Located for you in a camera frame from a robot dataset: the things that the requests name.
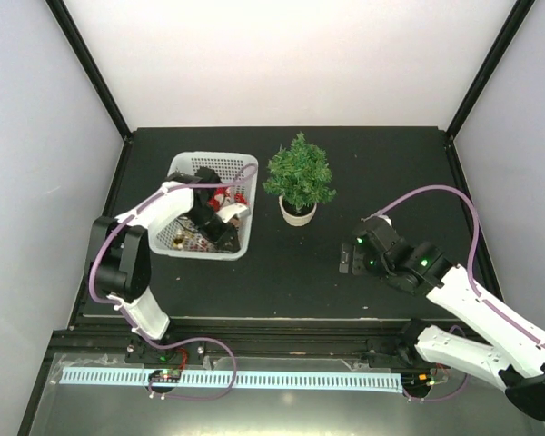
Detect white perforated plastic basket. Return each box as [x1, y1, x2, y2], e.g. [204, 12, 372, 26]
[149, 152, 258, 261]

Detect small green christmas tree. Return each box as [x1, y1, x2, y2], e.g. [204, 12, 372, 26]
[263, 132, 336, 216]

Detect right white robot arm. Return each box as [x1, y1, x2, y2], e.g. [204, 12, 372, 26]
[339, 217, 545, 421]

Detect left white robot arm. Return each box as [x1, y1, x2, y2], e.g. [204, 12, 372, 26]
[84, 167, 250, 362]

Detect white tree pot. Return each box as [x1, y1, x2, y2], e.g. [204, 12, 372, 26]
[278, 196, 317, 227]

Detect gold bell ornament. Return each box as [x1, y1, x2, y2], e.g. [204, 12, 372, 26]
[172, 229, 193, 251]

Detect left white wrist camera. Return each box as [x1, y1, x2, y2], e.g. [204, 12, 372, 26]
[216, 203, 251, 228]

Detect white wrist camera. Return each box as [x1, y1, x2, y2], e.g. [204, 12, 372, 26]
[216, 203, 251, 228]
[364, 213, 392, 227]

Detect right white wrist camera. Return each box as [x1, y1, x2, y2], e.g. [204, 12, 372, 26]
[364, 213, 392, 227]

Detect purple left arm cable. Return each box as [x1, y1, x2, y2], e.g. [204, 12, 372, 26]
[87, 163, 238, 401]

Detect white slotted cable duct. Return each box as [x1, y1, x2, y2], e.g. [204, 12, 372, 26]
[59, 367, 403, 394]

